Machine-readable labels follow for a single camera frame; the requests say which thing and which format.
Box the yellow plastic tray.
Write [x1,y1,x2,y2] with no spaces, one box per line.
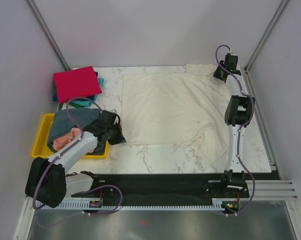
[31,113,110,159]

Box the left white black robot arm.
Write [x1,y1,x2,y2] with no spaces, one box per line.
[25,110,126,210]

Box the grey blue t shirt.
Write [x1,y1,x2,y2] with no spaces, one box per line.
[47,108,101,153]

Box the pink t shirt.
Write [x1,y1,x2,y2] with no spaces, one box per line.
[52,127,81,152]

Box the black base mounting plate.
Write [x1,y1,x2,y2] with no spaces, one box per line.
[73,173,248,205]

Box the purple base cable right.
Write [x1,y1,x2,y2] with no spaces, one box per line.
[221,194,256,217]

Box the aluminium frame post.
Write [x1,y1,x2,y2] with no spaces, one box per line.
[25,0,71,71]
[243,0,291,73]

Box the folded magenta t shirt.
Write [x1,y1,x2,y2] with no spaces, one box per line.
[52,65,103,104]

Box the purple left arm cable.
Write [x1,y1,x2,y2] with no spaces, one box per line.
[31,97,104,210]

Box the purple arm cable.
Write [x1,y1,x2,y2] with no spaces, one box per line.
[31,97,104,210]
[215,44,257,201]

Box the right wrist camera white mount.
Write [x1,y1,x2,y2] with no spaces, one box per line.
[227,50,237,56]

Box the left aluminium frame post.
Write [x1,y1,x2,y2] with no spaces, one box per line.
[25,0,71,71]

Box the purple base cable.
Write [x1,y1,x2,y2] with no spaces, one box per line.
[35,184,126,228]
[221,194,256,217]

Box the folded green t shirt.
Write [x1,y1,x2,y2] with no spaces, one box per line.
[66,102,85,108]

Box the folded navy blue t shirt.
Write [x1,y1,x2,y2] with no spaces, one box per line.
[52,71,99,102]

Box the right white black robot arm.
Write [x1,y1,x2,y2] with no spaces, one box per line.
[213,52,255,199]

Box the white slotted cable duct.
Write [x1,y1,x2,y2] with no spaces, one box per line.
[57,197,249,211]

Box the aluminium extrusion rail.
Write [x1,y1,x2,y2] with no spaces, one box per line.
[253,180,298,201]

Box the right aluminium frame post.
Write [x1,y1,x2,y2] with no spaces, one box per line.
[243,0,291,73]

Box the cream white t shirt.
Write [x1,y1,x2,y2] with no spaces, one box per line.
[121,72,231,164]

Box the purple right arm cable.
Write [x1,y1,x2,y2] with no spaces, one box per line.
[215,44,257,201]

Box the folded turquoise t shirt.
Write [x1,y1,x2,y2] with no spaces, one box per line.
[71,77,105,107]

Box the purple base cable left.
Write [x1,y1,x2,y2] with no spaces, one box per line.
[35,184,126,228]

